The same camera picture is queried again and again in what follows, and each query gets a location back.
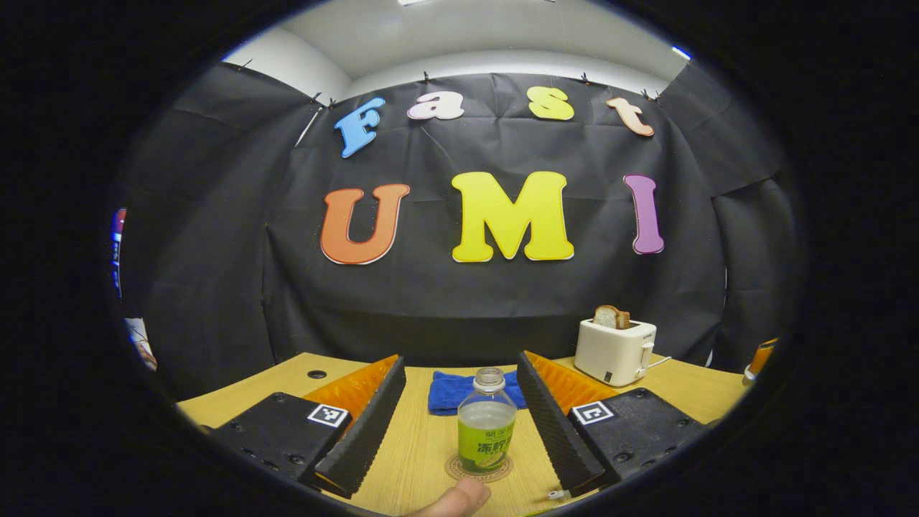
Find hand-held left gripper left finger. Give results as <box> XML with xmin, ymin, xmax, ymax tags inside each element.
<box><xmin>208</xmin><ymin>354</ymin><xmax>407</xmax><ymax>500</ymax></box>

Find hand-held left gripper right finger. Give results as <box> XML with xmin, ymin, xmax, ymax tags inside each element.
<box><xmin>517</xmin><ymin>350</ymin><xmax>708</xmax><ymax>498</ymax></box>

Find clear water bottle green label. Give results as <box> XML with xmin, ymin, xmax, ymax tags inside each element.
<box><xmin>457</xmin><ymin>367</ymin><xmax>518</xmax><ymax>475</ymax></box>

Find blue towel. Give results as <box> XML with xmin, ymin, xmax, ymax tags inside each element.
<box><xmin>428</xmin><ymin>370</ymin><xmax>528</xmax><ymax>416</ymax></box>

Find black backdrop cloth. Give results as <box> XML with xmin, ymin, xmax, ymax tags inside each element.
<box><xmin>115</xmin><ymin>61</ymin><xmax>801</xmax><ymax>403</ymax></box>

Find round wooden coaster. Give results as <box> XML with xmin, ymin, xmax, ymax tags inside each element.
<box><xmin>444</xmin><ymin>452</ymin><xmax>514</xmax><ymax>483</ymax></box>

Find white toaster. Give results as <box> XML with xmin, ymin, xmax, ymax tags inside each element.
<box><xmin>574</xmin><ymin>319</ymin><xmax>658</xmax><ymax>387</ymax></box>

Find computer monitor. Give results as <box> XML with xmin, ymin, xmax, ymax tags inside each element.
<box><xmin>111</xmin><ymin>208</ymin><xmax>128</xmax><ymax>295</ymax></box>

